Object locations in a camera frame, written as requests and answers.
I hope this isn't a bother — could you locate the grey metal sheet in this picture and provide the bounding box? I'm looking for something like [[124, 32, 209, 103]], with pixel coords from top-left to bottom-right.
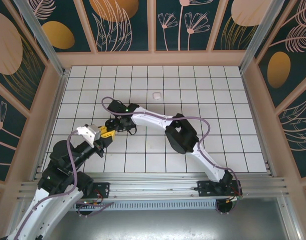
[[50, 209, 297, 240]]

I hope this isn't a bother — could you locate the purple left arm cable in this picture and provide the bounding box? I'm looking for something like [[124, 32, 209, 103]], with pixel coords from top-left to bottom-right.
[[14, 129, 113, 240]]

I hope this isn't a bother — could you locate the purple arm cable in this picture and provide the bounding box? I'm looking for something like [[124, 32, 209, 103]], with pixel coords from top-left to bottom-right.
[[14, 129, 113, 240], [101, 96, 243, 198]]

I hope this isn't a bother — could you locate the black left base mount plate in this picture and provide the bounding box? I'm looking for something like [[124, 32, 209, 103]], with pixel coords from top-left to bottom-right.
[[91, 182, 111, 200]]

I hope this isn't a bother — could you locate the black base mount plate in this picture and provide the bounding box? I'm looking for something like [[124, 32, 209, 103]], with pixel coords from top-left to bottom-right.
[[91, 182, 111, 200], [197, 180, 241, 200]]

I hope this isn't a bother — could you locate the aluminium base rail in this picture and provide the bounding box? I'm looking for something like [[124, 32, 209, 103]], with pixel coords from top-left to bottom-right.
[[17, 171, 288, 202]]

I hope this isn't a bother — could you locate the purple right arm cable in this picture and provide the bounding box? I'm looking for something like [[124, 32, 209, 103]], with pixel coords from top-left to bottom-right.
[[101, 96, 243, 198]]

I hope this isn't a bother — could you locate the grey perforated cable duct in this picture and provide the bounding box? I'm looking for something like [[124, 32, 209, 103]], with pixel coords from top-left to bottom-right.
[[70, 201, 218, 212]]

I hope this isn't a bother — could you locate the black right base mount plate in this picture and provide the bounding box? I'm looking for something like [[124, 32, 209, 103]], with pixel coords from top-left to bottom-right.
[[197, 180, 241, 200]]

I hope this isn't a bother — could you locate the aluminium frame post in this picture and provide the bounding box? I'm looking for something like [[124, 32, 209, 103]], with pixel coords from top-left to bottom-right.
[[12, 0, 70, 77], [239, 0, 286, 73]]

